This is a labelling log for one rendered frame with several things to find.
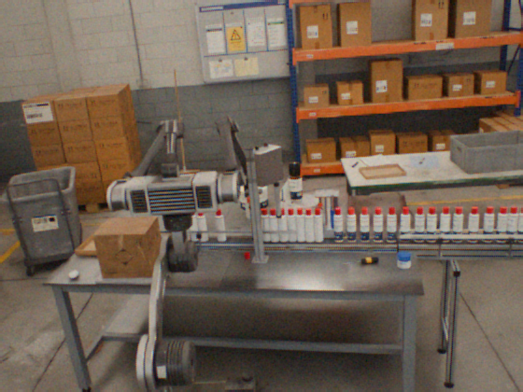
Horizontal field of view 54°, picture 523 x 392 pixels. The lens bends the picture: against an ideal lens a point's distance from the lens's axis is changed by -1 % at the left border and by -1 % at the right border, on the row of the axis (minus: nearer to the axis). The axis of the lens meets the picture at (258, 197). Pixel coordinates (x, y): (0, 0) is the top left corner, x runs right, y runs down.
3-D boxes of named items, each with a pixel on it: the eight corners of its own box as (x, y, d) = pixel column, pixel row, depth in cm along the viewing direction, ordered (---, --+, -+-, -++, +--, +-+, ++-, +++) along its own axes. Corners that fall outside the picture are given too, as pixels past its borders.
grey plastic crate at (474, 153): (516, 154, 447) (518, 130, 439) (541, 168, 410) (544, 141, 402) (448, 161, 447) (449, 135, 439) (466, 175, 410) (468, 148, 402)
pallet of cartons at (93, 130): (151, 186, 702) (134, 82, 652) (142, 208, 625) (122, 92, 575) (63, 194, 699) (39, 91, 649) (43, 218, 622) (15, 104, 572)
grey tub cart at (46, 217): (30, 245, 549) (7, 161, 515) (91, 234, 565) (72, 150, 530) (20, 285, 470) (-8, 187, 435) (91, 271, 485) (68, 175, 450)
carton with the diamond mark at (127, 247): (164, 257, 310) (158, 216, 300) (152, 277, 287) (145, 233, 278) (117, 258, 314) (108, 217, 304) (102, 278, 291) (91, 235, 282)
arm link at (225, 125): (209, 113, 269) (228, 107, 268) (219, 128, 281) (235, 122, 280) (222, 186, 248) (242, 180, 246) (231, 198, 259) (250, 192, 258)
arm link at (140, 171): (165, 113, 262) (182, 124, 264) (162, 120, 275) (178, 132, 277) (116, 186, 250) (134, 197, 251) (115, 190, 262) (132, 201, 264)
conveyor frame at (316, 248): (397, 244, 304) (397, 237, 302) (398, 253, 294) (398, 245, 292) (134, 243, 337) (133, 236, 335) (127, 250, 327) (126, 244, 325)
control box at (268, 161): (284, 178, 291) (281, 146, 284) (262, 188, 280) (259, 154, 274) (271, 175, 298) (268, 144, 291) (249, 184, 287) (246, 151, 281)
